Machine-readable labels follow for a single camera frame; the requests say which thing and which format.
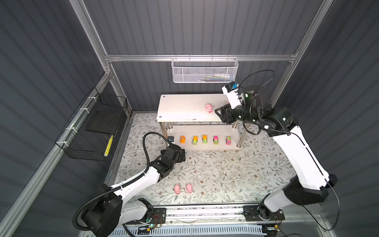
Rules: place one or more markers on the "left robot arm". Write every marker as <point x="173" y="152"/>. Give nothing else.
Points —
<point x="103" y="213"/>

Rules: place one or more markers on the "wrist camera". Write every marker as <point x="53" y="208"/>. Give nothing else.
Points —
<point x="231" y="91"/>
<point x="171" y="139"/>

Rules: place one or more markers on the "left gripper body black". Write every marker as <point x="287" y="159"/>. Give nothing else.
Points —
<point x="181" y="157"/>

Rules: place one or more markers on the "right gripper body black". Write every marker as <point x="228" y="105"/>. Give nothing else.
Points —
<point x="236" y="114"/>

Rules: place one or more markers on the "pink mixer green truck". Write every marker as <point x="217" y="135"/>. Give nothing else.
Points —
<point x="215" y="140"/>

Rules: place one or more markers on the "white two-tier shelf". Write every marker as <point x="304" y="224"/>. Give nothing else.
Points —
<point x="186" y="115"/>

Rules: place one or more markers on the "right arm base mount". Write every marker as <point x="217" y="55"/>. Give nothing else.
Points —
<point x="257" y="214"/>

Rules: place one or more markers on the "pink pig toy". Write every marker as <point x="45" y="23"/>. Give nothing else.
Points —
<point x="209" y="108"/>
<point x="177" y="189"/>
<point x="189" y="188"/>

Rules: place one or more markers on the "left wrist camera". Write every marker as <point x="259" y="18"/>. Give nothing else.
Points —
<point x="171" y="139"/>

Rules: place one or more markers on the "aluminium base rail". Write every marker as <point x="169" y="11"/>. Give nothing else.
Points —
<point x="211" y="214"/>

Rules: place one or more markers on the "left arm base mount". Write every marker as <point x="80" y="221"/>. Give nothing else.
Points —
<point x="154" y="216"/>

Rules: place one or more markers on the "all orange toy truck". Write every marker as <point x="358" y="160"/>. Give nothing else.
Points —
<point x="182" y="139"/>

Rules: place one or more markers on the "white wire mesh basket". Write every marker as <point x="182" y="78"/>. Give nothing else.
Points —
<point x="188" y="70"/>

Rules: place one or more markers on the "orange mixer green truck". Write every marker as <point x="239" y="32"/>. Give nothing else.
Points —
<point x="204" y="139"/>
<point x="195" y="140"/>

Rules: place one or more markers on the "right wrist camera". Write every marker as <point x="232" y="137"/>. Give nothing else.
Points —
<point x="231" y="91"/>

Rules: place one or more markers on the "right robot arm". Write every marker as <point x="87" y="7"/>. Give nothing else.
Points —
<point x="311" y="183"/>

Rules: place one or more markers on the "black wire basket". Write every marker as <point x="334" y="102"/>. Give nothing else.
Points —
<point x="101" y="115"/>

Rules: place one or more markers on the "pink cab green ladder truck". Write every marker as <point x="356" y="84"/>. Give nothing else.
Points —
<point x="228" y="141"/>

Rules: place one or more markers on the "floral patterned mat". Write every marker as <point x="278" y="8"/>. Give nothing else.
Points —
<point x="248" y="174"/>

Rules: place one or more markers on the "markers in white basket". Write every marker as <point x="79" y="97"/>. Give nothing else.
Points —
<point x="217" y="78"/>

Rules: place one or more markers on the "yellow marker in black basket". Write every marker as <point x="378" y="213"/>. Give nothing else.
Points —
<point x="108" y="146"/>

